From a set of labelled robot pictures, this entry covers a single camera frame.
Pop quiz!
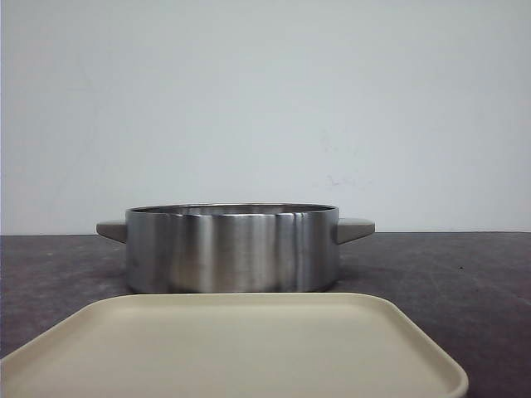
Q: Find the stainless steel steamer pot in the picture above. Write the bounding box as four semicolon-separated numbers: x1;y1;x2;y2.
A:
96;203;375;294

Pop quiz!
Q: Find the cream rectangular tray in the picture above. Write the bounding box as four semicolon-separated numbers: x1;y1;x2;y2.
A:
1;293;469;397

